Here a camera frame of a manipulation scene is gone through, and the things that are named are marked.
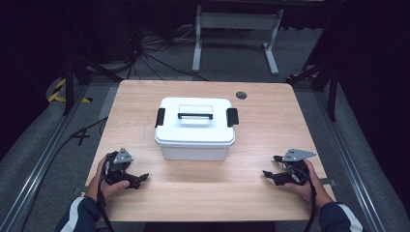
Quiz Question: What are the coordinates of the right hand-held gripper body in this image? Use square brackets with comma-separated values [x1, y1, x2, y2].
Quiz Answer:
[273, 148, 318, 187]

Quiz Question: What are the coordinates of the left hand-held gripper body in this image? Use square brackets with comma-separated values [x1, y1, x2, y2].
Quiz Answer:
[102, 147, 135, 189]

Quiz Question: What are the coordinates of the white plastic storage box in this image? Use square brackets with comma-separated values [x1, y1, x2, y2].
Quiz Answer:
[155, 137, 236, 161]

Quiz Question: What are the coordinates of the white box lid black handle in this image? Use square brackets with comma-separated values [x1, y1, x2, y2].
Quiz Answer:
[154, 97, 240, 149]

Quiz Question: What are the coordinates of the person's right hand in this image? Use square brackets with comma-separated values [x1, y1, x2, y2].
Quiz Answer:
[284, 159, 335, 209]

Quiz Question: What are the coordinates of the person's left hand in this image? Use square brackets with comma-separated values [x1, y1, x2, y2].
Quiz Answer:
[84, 156, 131, 204]

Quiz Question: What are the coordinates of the black tripod stand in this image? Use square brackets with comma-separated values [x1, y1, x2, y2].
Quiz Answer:
[285, 59, 340, 123]
[61, 52, 124, 117]

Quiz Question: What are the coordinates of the yellow black floor tape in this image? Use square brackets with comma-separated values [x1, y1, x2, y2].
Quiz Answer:
[47, 77, 94, 104]

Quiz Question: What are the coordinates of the grey metal table bracket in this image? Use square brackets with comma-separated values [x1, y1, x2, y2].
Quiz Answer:
[320, 177, 338, 188]

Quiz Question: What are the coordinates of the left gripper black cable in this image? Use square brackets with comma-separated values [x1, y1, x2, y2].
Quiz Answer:
[96, 158, 115, 232]

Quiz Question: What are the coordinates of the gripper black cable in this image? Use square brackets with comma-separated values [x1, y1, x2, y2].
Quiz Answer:
[302, 165, 318, 232]
[96, 158, 115, 232]

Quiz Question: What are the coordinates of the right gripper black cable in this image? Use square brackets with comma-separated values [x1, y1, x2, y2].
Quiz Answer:
[302, 165, 318, 232]

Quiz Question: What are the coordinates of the grey metal floor rail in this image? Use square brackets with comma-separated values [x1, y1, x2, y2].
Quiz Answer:
[0, 82, 91, 232]
[312, 90, 390, 232]

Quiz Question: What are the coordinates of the black floor cable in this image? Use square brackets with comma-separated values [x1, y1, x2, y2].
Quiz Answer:
[18, 116, 109, 232]

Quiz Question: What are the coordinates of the tangle of black cables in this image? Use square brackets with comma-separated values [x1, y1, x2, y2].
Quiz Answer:
[124, 22, 211, 82]

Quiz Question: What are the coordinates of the white metal desk frame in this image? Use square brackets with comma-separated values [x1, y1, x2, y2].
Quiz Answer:
[191, 4, 285, 77]

